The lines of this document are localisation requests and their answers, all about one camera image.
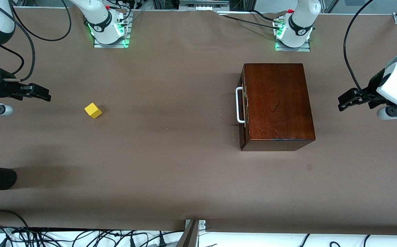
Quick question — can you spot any white metal drawer handle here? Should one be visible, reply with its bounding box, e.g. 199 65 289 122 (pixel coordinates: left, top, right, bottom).
236 86 247 124

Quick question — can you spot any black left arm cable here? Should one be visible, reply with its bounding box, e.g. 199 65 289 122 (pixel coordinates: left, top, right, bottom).
343 0 376 98

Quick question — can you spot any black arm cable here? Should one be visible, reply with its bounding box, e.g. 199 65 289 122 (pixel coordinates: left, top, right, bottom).
0 0 36 83
0 44 25 75
343 0 376 98
9 0 72 42

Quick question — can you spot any brown table cover sheet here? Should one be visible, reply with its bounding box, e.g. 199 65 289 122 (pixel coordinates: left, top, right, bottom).
0 8 397 236

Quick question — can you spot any aluminium frame with power strip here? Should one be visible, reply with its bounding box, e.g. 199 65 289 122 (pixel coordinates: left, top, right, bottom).
179 0 230 10

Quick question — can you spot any dark metal beam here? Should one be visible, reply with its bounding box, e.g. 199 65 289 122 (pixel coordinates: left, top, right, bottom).
176 220 199 247

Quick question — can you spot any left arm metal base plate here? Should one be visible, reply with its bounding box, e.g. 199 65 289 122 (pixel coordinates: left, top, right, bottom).
275 18 311 52

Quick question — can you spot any dark brown wooden cabinet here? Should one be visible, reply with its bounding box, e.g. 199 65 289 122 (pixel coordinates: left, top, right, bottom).
241 63 316 152

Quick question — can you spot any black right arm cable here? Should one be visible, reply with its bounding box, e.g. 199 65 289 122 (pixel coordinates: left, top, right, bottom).
0 44 25 75
9 0 72 42
0 0 36 83

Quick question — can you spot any yellow cube block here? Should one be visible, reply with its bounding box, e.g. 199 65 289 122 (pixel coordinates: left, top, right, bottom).
84 103 103 119

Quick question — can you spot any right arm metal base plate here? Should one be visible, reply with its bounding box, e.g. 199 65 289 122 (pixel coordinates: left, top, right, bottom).
93 10 131 49

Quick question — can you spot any small metal bracket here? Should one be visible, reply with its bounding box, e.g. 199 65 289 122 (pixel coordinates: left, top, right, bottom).
185 219 206 231

